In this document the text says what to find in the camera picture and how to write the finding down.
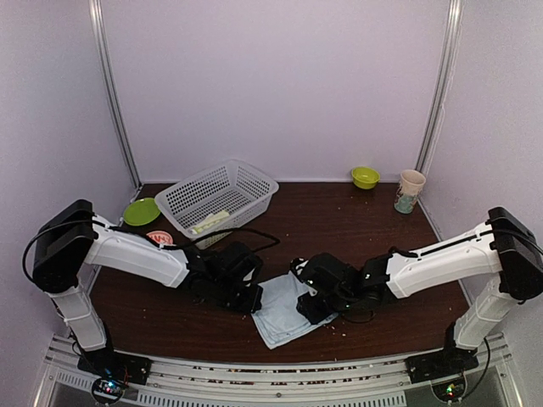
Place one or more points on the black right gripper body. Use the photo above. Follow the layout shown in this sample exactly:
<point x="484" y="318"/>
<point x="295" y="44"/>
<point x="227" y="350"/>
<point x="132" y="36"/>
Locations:
<point x="335" y="304"/>

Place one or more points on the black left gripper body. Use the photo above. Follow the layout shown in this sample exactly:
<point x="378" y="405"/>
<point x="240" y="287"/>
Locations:
<point x="229" y="298"/>

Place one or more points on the light blue towel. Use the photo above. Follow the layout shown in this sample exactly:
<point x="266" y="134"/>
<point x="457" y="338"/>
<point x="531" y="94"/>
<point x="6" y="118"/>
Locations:
<point x="278" y="321"/>

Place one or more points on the green patterned white towel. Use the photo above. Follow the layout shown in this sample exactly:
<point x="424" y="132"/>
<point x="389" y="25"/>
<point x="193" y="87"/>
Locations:
<point x="209" y="221"/>

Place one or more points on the white perforated plastic basket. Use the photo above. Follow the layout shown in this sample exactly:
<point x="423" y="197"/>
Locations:
<point x="237" y="187"/>

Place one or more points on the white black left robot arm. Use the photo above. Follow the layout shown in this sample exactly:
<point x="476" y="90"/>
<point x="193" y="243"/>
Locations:
<point x="76" y="236"/>

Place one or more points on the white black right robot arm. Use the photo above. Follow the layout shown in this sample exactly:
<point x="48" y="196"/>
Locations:
<point x="502" y="247"/>

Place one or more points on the red patterned bowl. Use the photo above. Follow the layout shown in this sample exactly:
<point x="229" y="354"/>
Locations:
<point x="161" y="237"/>

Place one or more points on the green plate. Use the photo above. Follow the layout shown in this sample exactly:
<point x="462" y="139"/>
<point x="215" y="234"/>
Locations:
<point x="141" y="212"/>

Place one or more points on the small green bowl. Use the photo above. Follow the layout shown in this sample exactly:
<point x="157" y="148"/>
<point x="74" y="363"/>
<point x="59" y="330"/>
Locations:
<point x="365" y="178"/>

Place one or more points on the floral ceramic cup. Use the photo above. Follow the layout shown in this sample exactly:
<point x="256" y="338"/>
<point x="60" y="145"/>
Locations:
<point x="409" y="188"/>

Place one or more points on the right circuit board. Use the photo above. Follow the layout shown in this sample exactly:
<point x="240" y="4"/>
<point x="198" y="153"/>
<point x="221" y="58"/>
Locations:
<point x="449" y="391"/>

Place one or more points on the circuit board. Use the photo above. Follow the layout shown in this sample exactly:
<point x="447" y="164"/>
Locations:
<point x="449" y="391"/>
<point x="107" y="391"/>

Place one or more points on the left circuit board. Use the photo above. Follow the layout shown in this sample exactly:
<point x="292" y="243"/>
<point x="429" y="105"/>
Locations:
<point x="107" y="391"/>

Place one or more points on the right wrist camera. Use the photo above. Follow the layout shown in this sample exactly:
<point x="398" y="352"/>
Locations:
<point x="322" y="273"/>

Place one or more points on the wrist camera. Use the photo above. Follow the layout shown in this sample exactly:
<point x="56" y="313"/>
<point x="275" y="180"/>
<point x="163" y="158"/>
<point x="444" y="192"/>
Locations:
<point x="322" y="273"/>
<point x="236" y="266"/>

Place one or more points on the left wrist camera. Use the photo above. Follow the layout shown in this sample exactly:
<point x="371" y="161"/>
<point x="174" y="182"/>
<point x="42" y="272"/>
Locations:
<point x="236" y="266"/>

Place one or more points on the right aluminium corner post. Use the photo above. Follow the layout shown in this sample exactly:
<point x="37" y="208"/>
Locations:
<point x="446" y="65"/>

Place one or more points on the aluminium corner post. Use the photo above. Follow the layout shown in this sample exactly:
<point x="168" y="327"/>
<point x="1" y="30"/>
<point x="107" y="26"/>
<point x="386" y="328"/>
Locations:
<point x="446" y="65"/>
<point x="99" y="32"/>

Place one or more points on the left aluminium corner post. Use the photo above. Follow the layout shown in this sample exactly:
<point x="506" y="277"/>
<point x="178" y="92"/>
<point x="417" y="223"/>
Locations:
<point x="99" y="32"/>

